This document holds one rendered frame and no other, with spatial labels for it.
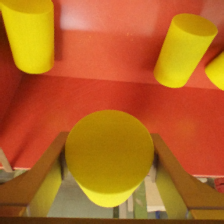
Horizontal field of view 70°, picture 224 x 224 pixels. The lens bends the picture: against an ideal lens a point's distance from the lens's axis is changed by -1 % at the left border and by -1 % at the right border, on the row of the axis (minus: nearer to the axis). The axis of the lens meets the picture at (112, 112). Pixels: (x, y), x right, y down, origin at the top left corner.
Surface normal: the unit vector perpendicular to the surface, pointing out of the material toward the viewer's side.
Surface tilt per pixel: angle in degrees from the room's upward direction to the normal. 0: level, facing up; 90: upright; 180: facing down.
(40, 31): 39
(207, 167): 90
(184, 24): 90
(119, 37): 0
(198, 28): 90
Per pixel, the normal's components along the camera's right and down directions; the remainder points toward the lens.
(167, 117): 0.10, -0.57
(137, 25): -0.01, 0.82
